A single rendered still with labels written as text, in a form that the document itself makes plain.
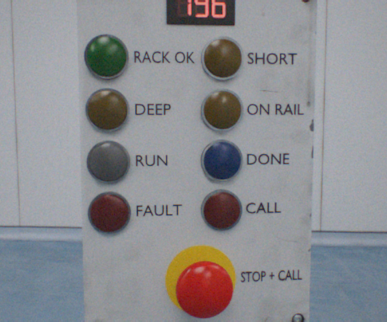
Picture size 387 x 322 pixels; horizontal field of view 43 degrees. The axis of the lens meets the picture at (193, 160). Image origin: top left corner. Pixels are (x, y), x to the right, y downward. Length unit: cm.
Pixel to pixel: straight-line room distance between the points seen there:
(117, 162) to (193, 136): 6
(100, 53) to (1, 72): 377
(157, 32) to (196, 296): 18
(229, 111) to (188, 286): 12
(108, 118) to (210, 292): 14
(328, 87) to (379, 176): 77
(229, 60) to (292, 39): 5
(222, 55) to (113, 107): 8
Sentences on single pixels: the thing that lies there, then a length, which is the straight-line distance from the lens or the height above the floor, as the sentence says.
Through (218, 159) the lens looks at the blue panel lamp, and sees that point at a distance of 34.
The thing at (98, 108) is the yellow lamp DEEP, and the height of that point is 103.
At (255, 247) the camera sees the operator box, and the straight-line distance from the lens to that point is 37.
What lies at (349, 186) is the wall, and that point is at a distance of 387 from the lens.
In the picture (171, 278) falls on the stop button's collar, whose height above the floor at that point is 91.
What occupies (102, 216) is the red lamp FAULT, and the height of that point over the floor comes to 95.
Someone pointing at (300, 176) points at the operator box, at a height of 98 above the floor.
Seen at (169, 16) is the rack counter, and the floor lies 109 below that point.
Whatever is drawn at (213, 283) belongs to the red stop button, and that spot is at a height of 91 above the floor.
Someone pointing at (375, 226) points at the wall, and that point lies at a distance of 398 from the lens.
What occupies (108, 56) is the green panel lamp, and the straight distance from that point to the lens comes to 34.
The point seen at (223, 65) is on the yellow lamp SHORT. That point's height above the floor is 106.
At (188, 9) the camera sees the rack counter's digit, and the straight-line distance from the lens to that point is 35.
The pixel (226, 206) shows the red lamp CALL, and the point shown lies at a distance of 35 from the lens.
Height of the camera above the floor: 103
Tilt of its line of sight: 6 degrees down
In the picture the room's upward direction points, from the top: straight up
